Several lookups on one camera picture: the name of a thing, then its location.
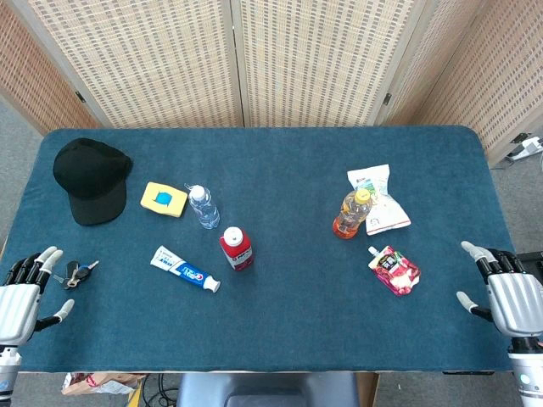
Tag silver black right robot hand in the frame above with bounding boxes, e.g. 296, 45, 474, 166
456, 240, 543, 338

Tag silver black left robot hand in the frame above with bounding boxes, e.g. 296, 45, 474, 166
0, 245, 76, 347

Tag clear water bottle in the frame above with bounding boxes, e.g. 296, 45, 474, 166
188, 184, 221, 231

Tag red NFC juice bottle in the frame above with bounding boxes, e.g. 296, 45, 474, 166
218, 226, 255, 271

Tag black box beside table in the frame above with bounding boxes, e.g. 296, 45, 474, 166
517, 251, 543, 273

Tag bunch of keys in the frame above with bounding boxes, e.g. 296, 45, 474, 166
53, 259, 100, 291

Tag crumpled paper bag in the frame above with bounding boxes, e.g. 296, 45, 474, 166
61, 371, 145, 397

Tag red spouted drink pouch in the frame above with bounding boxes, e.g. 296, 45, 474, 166
367, 245, 422, 298

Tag black baseball cap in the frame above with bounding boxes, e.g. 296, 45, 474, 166
52, 137, 134, 226

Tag white power strip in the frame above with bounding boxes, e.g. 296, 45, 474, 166
507, 133, 543, 161

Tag white snack bag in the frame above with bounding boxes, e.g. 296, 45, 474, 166
346, 164, 412, 237

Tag white blue toothpaste tube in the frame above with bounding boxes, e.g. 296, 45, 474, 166
149, 245, 222, 294

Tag brown cardboard box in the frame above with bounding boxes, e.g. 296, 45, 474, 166
355, 371, 380, 407

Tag yellow sponge with blue patch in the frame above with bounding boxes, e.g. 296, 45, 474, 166
139, 181, 189, 219

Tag orange tea bottle yellow cap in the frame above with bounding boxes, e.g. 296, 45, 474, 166
332, 188, 374, 240

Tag blue table cloth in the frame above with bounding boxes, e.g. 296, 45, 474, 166
0, 125, 540, 375

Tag woven bamboo folding screen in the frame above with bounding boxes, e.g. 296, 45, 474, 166
0, 0, 543, 166

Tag black floor cables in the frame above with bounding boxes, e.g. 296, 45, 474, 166
142, 373, 179, 407

